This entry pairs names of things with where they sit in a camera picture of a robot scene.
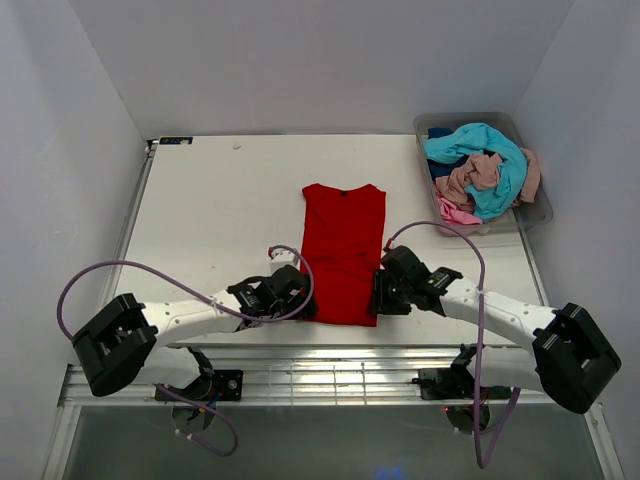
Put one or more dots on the clear plastic bin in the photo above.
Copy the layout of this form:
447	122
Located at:
517	219

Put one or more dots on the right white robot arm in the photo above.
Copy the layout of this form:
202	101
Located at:
561	352

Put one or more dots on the dark blue t shirt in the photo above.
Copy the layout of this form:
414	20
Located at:
438	169

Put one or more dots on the turquoise t shirt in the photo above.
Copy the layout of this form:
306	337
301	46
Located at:
476	138

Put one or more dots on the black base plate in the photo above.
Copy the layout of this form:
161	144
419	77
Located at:
227	384
447	383

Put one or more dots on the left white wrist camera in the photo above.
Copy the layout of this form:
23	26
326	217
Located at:
280	258

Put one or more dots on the red t shirt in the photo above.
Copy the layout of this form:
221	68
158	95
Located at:
342	243

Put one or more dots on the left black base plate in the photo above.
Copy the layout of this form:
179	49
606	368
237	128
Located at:
227	384

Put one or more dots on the pink t shirt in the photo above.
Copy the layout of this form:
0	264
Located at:
452	214

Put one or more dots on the blue label sticker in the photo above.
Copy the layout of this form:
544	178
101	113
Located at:
173	140

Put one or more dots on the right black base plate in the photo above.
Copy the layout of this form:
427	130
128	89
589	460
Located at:
447	383

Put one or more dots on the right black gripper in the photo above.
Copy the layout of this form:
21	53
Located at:
381	280

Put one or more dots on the beige t shirt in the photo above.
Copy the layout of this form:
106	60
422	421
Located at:
474	185

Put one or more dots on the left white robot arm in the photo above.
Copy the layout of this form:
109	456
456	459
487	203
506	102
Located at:
129	341

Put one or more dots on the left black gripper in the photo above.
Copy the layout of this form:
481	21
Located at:
299	300

